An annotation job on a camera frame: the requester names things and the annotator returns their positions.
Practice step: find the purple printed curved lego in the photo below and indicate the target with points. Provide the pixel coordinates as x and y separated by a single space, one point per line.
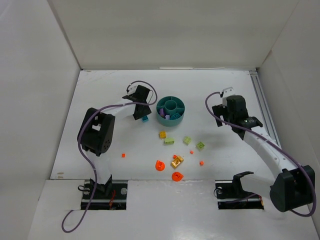
162 113

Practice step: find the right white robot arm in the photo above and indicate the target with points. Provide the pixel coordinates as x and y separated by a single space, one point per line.
294 186

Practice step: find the orange round lego left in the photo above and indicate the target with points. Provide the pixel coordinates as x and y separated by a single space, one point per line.
159 165

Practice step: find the yellow square lego brick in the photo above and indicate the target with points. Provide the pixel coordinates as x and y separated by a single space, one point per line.
162 135

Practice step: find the golden yellow curved lego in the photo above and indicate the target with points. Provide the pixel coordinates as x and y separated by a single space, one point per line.
177 162

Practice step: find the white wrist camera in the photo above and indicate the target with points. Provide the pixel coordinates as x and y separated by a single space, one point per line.
227 92
131 89

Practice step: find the orange round lego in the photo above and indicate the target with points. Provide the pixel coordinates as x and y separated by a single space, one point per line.
177 176
159 165

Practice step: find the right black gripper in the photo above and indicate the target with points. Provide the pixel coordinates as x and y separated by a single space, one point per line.
219 114

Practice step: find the aluminium rail right edge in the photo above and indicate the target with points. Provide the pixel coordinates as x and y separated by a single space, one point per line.
268 122

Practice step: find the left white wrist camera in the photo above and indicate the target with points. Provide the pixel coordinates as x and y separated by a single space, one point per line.
131 89

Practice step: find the teal divided round container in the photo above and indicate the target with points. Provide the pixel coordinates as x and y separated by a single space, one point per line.
171 105

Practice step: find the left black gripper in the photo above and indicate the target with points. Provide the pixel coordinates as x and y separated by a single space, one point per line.
140 105

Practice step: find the orange round lego lower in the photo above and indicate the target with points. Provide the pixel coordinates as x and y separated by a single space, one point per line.
177 176

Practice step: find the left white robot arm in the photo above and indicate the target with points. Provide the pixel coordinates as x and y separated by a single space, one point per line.
96 132

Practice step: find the light green sloped lego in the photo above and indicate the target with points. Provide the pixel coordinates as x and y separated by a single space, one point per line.
169 141

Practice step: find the teal square lego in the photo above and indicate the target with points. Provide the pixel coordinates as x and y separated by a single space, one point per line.
145 119

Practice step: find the light green small lego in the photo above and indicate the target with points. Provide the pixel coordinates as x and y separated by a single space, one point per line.
187 140

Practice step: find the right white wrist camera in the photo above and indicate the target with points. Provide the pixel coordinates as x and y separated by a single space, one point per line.
227 92

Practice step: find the teal printed lego brick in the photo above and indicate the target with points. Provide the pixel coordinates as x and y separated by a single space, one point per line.
175 116

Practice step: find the light green square lego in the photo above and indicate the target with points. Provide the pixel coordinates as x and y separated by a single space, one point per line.
200 145

